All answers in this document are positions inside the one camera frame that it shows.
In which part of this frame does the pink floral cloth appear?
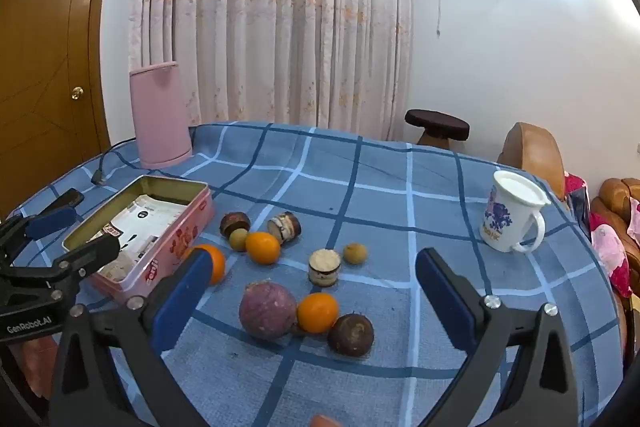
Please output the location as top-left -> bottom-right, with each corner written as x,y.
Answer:
565,172 -> 639,299

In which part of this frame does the printed paper in tin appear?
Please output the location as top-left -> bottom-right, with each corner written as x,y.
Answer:
92,194 -> 186,283

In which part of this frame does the brown leather chair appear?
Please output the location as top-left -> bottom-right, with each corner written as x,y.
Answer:
498,122 -> 566,200

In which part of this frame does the brown leather sofa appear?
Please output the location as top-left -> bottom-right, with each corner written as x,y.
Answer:
591,178 -> 639,295

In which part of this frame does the brass door knob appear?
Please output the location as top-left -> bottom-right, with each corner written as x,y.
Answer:
70,86 -> 84,101

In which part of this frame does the dark passion fruit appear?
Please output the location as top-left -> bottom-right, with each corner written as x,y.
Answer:
326,313 -> 374,358

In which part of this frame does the pink floral curtain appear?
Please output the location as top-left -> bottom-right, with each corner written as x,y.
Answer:
129,0 -> 412,140

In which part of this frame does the pink metal tin box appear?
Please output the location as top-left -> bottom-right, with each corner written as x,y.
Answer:
62,176 -> 214,303

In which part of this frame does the wooden door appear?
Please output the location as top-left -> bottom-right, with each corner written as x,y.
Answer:
1,0 -> 110,216

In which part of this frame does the small yellow-green longan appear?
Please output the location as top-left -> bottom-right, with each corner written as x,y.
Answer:
228,228 -> 248,253

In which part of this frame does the black power cable plug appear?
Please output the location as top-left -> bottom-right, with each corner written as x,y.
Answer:
90,135 -> 138,186

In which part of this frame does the white printed enamel mug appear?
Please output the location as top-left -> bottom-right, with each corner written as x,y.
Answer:
480,169 -> 551,254

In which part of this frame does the small brown longan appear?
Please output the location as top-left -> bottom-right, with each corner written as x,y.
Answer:
343,243 -> 368,265

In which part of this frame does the blue plaid tablecloth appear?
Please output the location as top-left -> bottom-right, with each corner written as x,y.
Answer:
6,120 -> 626,427

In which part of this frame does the purple round fruit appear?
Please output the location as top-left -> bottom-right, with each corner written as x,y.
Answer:
239,281 -> 296,339

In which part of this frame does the dark round stool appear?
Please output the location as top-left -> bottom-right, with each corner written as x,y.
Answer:
405,109 -> 470,150

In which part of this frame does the pink electric kettle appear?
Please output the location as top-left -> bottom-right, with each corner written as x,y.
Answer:
129,62 -> 192,169

